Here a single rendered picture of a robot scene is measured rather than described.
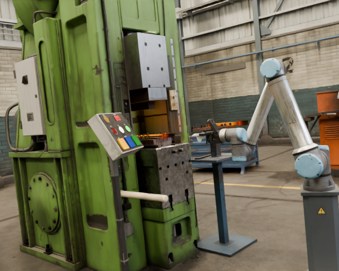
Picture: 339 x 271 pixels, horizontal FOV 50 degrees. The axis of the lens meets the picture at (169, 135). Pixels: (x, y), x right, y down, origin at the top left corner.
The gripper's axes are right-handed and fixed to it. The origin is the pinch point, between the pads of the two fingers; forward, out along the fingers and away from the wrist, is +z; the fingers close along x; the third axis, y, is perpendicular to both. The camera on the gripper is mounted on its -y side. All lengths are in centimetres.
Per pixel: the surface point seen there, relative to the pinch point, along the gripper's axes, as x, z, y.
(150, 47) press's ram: -5, 33, -66
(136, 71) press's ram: -17, 37, -49
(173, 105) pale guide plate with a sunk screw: 28, 45, -23
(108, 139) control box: -71, 11, -5
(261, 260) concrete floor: 33, -22, 100
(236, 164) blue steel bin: 337, 184, 84
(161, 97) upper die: 1.1, 32.9, -29.3
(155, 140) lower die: -9.7, 33.0, 2.9
